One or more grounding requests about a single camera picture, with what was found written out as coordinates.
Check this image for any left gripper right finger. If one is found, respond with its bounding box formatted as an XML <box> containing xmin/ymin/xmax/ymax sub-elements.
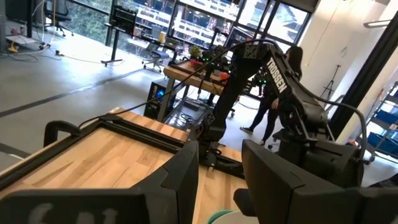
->
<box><xmin>242</xmin><ymin>139</ymin><xmax>398</xmax><ymax>224</ymax></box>

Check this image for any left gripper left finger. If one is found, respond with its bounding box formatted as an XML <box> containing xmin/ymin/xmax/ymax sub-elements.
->
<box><xmin>0</xmin><ymin>140</ymin><xmax>200</xmax><ymax>224</ymax></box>

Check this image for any white bowl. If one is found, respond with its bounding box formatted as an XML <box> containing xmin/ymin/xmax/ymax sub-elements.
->
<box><xmin>214</xmin><ymin>211</ymin><xmax>259</xmax><ymax>224</ymax></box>

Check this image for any mint green bowl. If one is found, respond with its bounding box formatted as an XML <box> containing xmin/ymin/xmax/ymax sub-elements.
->
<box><xmin>207</xmin><ymin>208</ymin><xmax>234</xmax><ymax>224</ymax></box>

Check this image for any blue storage bin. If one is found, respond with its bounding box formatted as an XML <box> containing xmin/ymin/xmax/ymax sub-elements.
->
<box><xmin>374</xmin><ymin>108</ymin><xmax>398</xmax><ymax>125</ymax></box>
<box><xmin>368</xmin><ymin>132</ymin><xmax>398</xmax><ymax>156</ymax></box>

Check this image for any black tripod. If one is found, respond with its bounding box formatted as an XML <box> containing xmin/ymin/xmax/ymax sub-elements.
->
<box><xmin>320</xmin><ymin>64</ymin><xmax>342</xmax><ymax>101</ymax></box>

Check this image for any black computer tower blue light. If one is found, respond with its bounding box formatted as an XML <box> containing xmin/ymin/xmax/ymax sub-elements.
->
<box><xmin>143</xmin><ymin>79</ymin><xmax>171</xmax><ymax>121</ymax></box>

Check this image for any person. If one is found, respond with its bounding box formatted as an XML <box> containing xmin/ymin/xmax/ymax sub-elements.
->
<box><xmin>239</xmin><ymin>45</ymin><xmax>304</xmax><ymax>146</ymax></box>

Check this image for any wooden workbench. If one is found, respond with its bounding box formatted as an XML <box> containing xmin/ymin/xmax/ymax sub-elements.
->
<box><xmin>163</xmin><ymin>60</ymin><xmax>231</xmax><ymax>122</ymax></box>

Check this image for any grey office chair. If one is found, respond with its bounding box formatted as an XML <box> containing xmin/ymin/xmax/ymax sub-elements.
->
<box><xmin>142</xmin><ymin>43</ymin><xmax>171</xmax><ymax>73</ymax></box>

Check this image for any small green potted plant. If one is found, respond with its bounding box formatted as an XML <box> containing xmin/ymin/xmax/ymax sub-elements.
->
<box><xmin>188</xmin><ymin>45</ymin><xmax>203</xmax><ymax>60</ymax></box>

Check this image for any black standing desk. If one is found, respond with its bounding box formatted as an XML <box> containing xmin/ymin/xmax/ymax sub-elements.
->
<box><xmin>101</xmin><ymin>22</ymin><xmax>180</xmax><ymax>68</ymax></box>

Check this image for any black monitor panel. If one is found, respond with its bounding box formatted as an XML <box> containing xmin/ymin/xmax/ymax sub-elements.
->
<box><xmin>109</xmin><ymin>4</ymin><xmax>138</xmax><ymax>35</ymax></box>

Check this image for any black office chair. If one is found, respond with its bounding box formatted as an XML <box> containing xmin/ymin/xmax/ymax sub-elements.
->
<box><xmin>43</xmin><ymin>0</ymin><xmax>75</xmax><ymax>37</ymax></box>

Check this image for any black aluminium table frame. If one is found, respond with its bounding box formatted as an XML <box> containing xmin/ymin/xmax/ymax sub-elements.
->
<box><xmin>0</xmin><ymin>114</ymin><xmax>245</xmax><ymax>191</ymax></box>

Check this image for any black frame handle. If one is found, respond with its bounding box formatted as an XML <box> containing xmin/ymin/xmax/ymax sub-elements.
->
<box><xmin>43</xmin><ymin>120</ymin><xmax>82</xmax><ymax>148</ymax></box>

